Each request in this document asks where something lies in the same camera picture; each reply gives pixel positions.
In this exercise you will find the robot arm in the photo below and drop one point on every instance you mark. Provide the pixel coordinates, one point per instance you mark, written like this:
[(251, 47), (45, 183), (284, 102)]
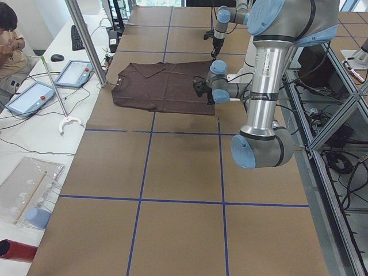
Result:
[(276, 27), (239, 16)]

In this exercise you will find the reacher stick with white claw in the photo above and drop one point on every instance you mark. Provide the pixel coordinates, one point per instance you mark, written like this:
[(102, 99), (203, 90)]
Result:
[(67, 119)]

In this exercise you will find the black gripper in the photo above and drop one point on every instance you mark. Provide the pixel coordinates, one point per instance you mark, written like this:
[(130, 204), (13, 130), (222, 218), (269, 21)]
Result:
[(216, 43), (210, 100)]

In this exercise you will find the aluminium frame post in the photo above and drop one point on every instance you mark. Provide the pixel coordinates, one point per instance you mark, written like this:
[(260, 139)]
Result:
[(81, 26)]

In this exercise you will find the seated person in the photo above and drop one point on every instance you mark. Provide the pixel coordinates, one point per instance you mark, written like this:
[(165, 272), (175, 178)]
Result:
[(15, 64)]

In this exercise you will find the wooden stick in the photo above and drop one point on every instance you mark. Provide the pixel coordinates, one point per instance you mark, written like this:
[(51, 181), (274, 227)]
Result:
[(30, 196)]

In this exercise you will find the teach pendant tablet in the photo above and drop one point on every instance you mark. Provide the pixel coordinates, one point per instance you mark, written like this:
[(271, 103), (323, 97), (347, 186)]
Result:
[(75, 74), (31, 100)]

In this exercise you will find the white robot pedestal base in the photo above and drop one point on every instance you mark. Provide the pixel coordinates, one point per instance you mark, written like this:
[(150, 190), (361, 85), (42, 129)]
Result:
[(244, 72)]

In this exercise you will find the red cylinder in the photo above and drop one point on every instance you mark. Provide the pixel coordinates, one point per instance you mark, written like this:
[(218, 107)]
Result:
[(16, 251)]

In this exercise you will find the near teach pendant tablet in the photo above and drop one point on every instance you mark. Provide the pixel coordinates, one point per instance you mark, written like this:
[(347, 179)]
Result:
[(31, 100)]

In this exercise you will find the brown t-shirt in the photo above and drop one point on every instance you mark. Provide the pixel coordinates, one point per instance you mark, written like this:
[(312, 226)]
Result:
[(162, 87)]

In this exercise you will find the blue plastic cup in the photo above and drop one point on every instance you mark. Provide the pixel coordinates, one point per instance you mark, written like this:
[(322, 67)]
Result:
[(38, 217)]

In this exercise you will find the far teach pendant tablet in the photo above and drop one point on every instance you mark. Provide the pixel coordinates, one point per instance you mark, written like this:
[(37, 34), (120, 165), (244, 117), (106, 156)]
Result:
[(75, 74)]

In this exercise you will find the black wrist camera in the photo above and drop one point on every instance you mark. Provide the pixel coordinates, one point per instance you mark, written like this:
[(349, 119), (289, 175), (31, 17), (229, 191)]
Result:
[(199, 85), (209, 35)]

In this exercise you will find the black computer mouse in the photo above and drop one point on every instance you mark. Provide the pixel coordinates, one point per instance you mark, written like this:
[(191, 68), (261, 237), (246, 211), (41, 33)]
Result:
[(57, 58)]

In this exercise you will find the black keyboard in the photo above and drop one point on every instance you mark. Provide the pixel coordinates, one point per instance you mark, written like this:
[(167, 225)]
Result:
[(76, 41)]

